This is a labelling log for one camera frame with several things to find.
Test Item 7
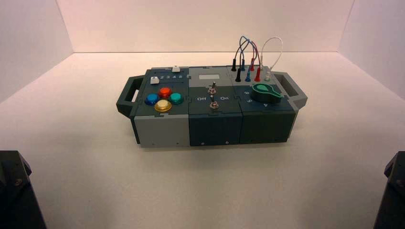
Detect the black plug jumper wire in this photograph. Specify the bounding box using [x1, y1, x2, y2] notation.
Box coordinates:
[231, 39, 251, 83]

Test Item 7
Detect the teal round push button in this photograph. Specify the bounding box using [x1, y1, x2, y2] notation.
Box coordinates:
[168, 92, 184, 105]

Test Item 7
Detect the yellow round push button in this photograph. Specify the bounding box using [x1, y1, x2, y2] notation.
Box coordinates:
[154, 99, 173, 113]

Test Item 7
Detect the grey and dark-green control box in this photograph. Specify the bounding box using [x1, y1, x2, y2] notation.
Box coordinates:
[116, 64, 309, 148]

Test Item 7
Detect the blue round push button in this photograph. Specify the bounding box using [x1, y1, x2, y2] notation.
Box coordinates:
[145, 93, 160, 106]

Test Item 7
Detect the green rotary dial knob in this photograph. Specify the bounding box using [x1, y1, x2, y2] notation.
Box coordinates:
[252, 83, 283, 104]

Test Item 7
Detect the blue plug jumper wire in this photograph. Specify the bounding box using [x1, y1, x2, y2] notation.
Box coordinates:
[239, 35, 257, 82]

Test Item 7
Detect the red plug jumper wire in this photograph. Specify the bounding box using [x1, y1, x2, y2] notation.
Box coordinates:
[248, 39, 262, 83]

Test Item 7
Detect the white plug jumper wire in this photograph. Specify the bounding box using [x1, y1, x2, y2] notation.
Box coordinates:
[260, 37, 283, 82]

